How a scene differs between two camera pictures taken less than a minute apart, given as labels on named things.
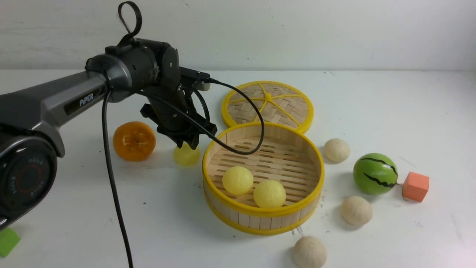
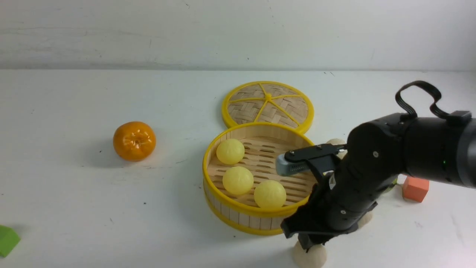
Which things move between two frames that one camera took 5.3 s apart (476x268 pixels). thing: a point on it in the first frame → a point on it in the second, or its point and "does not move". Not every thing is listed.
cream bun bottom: [309, 252] does not move
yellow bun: [237, 180] does not move
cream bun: [336, 150] does not move
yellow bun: [185, 156] → [230, 151]
